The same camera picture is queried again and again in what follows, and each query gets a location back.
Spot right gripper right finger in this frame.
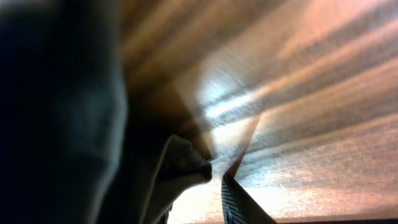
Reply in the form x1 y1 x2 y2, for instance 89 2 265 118
221 175 277 224

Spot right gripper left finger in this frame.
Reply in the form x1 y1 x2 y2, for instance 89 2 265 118
1 0 127 223

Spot grey khaki shorts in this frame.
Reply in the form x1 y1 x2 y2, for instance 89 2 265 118
97 86 213 224

